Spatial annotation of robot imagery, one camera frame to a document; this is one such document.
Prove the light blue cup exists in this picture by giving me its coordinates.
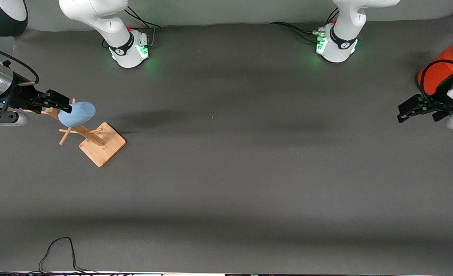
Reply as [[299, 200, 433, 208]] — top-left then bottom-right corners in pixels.
[[58, 101, 97, 128]]

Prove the orange can with grey lid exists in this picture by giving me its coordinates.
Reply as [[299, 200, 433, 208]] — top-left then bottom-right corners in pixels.
[[417, 37, 453, 99]]

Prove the wooden mug tree stand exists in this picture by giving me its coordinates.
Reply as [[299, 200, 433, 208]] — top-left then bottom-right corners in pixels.
[[23, 98, 127, 168]]

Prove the dark grey table mat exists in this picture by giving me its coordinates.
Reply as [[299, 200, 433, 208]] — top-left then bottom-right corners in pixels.
[[0, 15, 453, 275]]

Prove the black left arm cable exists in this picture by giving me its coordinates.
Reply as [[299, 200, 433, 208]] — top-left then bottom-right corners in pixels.
[[420, 59, 453, 105]]

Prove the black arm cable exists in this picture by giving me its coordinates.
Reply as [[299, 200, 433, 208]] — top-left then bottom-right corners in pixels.
[[0, 40, 40, 85], [420, 59, 453, 105]]

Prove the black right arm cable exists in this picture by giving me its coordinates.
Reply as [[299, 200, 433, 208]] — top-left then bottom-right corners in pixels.
[[0, 40, 40, 85]]

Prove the black right base cable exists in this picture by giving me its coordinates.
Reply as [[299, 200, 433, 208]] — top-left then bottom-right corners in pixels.
[[125, 5, 162, 47]]

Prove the black base cable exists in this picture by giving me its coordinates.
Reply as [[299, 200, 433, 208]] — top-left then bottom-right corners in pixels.
[[270, 7, 340, 44], [125, 5, 162, 47]]

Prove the black left base cable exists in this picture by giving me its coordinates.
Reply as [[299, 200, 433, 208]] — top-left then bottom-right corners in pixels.
[[270, 7, 340, 44]]

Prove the black looped table-edge cable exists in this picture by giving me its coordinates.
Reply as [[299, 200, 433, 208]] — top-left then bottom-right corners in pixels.
[[39, 237, 97, 275]]

